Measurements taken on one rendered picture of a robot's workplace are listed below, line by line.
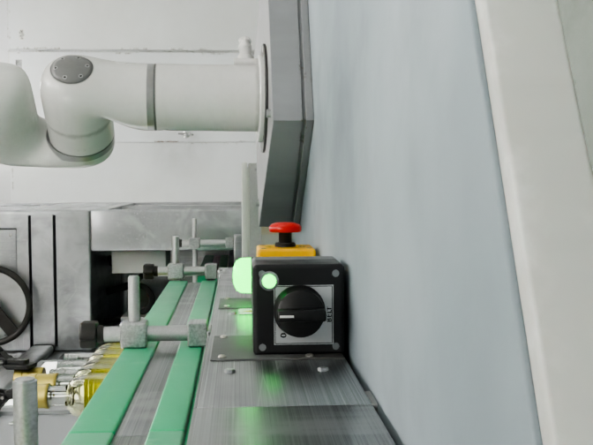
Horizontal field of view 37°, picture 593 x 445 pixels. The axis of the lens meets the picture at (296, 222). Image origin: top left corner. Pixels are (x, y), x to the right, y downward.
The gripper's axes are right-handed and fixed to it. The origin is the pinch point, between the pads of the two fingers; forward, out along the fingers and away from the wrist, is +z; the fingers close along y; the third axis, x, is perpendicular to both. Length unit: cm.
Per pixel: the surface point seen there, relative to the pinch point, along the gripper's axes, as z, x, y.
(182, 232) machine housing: -7, 99, 17
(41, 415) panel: -9.0, 23.7, -12.3
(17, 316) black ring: -49, 87, -4
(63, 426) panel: -1.7, 17.6, -12.5
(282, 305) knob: 53, -52, 20
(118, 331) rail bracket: 33, -40, 15
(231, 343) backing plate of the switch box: 47, -46, 15
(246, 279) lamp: 42, -22, 18
